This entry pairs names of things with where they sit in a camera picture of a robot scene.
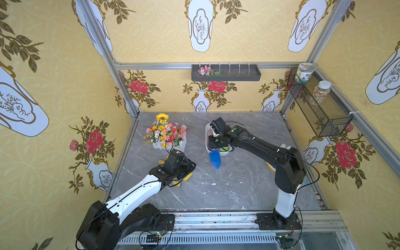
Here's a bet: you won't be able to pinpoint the patterned lid jar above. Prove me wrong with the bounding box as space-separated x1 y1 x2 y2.
294 62 316 84

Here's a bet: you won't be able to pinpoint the clear white-lid jar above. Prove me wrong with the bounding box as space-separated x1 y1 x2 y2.
310 80 331 105

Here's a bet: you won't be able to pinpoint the circuit board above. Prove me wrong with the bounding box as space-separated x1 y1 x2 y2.
275 234 294 250
146 230 167 244

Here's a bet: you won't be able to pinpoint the yellow shovel left pile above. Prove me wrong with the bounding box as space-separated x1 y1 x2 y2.
174 172 193 187

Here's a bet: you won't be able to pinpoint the blue metal shovel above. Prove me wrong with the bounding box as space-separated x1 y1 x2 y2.
209 151 221 169

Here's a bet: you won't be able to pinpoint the grey wall shelf tray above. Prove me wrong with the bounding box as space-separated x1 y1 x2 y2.
191 63 261 82

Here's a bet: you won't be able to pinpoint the white work glove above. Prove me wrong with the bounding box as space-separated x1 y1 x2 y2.
265 143 292 173

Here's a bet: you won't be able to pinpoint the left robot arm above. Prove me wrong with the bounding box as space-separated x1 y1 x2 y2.
75 150 196 250

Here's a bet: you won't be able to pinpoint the artificial flower basket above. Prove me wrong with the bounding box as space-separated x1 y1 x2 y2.
144 113 189 152

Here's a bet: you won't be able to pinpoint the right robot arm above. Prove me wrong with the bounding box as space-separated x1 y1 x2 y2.
208 118 306 231

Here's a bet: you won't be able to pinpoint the pink flowers in tray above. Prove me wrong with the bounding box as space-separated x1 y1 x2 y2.
198 65 221 76

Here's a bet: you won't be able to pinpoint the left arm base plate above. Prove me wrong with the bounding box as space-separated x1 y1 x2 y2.
150 214 175 232

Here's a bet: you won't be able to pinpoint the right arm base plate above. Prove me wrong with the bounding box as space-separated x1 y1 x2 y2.
255 212 302 231

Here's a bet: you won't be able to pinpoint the left circuit board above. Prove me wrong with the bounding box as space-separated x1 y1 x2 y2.
146 230 167 244

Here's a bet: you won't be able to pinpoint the black wire basket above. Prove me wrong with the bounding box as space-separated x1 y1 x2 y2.
287 68 353 137

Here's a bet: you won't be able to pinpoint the right circuit board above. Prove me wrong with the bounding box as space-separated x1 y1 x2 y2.
275 234 294 250

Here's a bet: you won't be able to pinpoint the white storage box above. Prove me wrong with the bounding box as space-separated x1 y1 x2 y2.
205 123 233 156

